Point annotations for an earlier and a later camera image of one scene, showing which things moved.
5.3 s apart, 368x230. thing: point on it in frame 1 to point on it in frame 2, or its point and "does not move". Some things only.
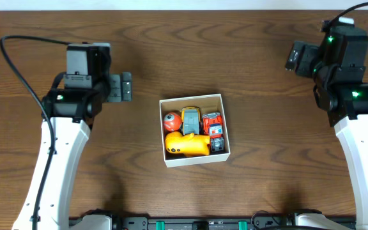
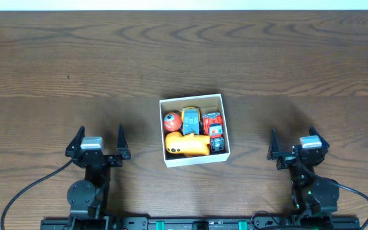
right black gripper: x=311 y=53 to x=287 y=158
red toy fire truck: x=213 y=126 does not move
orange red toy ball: x=171 y=121 does not move
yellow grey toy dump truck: x=191 y=118 does not move
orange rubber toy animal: x=190 y=144 does not move
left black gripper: x=120 y=87 to x=98 y=156
